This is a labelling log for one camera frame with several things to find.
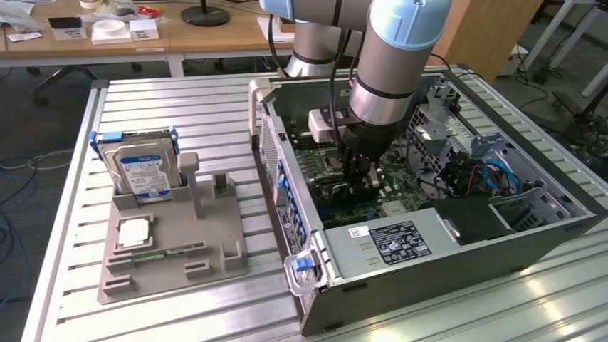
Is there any open black PC case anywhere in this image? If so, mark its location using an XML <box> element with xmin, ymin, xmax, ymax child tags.
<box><xmin>246</xmin><ymin>69</ymin><xmax>608</xmax><ymax>338</ymax></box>

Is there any white floor cable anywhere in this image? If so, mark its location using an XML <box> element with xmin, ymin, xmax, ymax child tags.
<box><xmin>0</xmin><ymin>149</ymin><xmax>74</xmax><ymax>170</ymax></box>

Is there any white labelled box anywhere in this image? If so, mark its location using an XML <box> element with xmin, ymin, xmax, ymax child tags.
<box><xmin>126</xmin><ymin>19</ymin><xmax>160</xmax><ymax>41</ymax></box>

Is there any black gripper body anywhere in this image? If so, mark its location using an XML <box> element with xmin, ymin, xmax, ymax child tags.
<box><xmin>340</xmin><ymin>120</ymin><xmax>398</xmax><ymax>158</ymax></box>

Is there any black floor stand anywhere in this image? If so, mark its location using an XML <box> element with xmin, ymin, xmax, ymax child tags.
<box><xmin>550</xmin><ymin>67</ymin><xmax>608</xmax><ymax>129</ymax></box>

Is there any flat white box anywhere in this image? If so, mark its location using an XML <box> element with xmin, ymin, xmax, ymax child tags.
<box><xmin>89</xmin><ymin>28</ymin><xmax>133</xmax><ymax>46</ymax></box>

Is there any black lamp base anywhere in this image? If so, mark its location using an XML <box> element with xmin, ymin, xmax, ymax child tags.
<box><xmin>180</xmin><ymin>0</ymin><xmax>232</xmax><ymax>27</ymax></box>

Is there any grey plastic parts rack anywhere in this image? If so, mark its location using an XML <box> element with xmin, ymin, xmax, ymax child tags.
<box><xmin>97</xmin><ymin>151</ymin><xmax>250</xmax><ymax>306</ymax></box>

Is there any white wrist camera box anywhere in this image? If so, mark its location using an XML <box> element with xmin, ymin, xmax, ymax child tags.
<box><xmin>306</xmin><ymin>108</ymin><xmax>353</xmax><ymax>144</ymax></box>

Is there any white paper stack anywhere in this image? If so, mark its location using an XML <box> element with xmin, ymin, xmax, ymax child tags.
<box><xmin>256</xmin><ymin>16</ymin><xmax>298</xmax><ymax>43</ymax></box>

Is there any silver CPU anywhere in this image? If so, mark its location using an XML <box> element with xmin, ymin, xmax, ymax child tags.
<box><xmin>117</xmin><ymin>219</ymin><xmax>152</xmax><ymax>250</ymax></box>

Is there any white desk frame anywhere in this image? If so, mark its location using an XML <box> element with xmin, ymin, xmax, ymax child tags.
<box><xmin>520</xmin><ymin>0</ymin><xmax>608</xmax><ymax>97</ymax></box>

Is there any blue floor cable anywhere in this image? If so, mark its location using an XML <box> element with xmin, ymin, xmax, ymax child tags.
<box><xmin>0</xmin><ymin>170</ymin><xmax>38</xmax><ymax>307</ymax></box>

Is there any green RAM stick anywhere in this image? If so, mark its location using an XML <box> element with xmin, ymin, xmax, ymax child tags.
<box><xmin>130</xmin><ymin>243</ymin><xmax>202</xmax><ymax>263</ymax></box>

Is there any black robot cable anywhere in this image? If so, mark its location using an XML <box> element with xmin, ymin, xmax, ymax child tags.
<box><xmin>266</xmin><ymin>14</ymin><xmax>362</xmax><ymax>144</ymax></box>

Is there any hard disk with blue caddy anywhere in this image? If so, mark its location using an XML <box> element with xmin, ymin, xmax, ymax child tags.
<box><xmin>88</xmin><ymin>127</ymin><xmax>180</xmax><ymax>206</ymax></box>

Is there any grey power supply unit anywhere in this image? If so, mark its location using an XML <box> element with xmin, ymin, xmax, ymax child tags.
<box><xmin>322</xmin><ymin>208</ymin><xmax>464</xmax><ymax>281</ymax></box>

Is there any blue wire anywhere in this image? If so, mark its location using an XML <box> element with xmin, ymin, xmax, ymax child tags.
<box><xmin>478</xmin><ymin>160</ymin><xmax>521</xmax><ymax>195</ymax></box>

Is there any perforated metal drive cage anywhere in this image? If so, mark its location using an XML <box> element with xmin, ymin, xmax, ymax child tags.
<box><xmin>408</xmin><ymin>103</ymin><xmax>476</xmax><ymax>179</ymax></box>

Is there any white electrical box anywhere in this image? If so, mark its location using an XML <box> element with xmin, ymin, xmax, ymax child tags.
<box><xmin>505</xmin><ymin>44</ymin><xmax>530</xmax><ymax>78</ymax></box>

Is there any clear plastic bag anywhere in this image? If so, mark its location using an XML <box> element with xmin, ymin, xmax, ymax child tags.
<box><xmin>0</xmin><ymin>0</ymin><xmax>46</xmax><ymax>33</ymax></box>

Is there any CPU socket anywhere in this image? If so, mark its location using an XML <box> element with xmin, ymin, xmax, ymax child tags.
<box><xmin>321</xmin><ymin>146</ymin><xmax>345</xmax><ymax>175</ymax></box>

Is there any grey metal disk bay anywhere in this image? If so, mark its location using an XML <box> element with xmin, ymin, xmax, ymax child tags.
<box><xmin>488</xmin><ymin>187</ymin><xmax>573</xmax><ymax>232</ymax></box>

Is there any thin black cable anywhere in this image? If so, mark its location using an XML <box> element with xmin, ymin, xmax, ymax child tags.
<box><xmin>429</xmin><ymin>53</ymin><xmax>488</xmax><ymax>81</ymax></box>

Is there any black chair base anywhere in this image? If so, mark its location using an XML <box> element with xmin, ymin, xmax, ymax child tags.
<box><xmin>28</xmin><ymin>63</ymin><xmax>144</xmax><ymax>106</ymax></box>

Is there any green motherboard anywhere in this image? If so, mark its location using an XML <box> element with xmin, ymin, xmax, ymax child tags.
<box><xmin>284</xmin><ymin>117</ymin><xmax>437</xmax><ymax>229</ymax></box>

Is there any black graphics card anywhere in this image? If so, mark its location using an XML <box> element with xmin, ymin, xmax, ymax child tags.
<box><xmin>326</xmin><ymin>167</ymin><xmax>381</xmax><ymax>208</ymax></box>

